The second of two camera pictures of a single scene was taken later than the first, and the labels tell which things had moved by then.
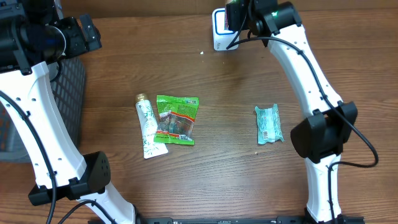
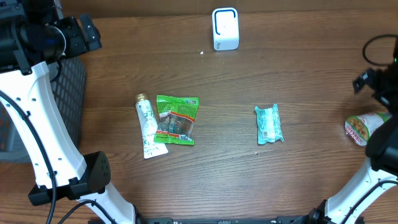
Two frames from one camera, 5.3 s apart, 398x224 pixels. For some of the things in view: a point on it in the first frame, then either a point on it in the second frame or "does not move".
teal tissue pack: [268, 125] does not move
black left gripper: [81, 45] does not move
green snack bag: [176, 115] does not move
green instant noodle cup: [234, 2] -> [359, 127]
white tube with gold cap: [148, 126] does not move
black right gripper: [236, 22] -> [372, 78]
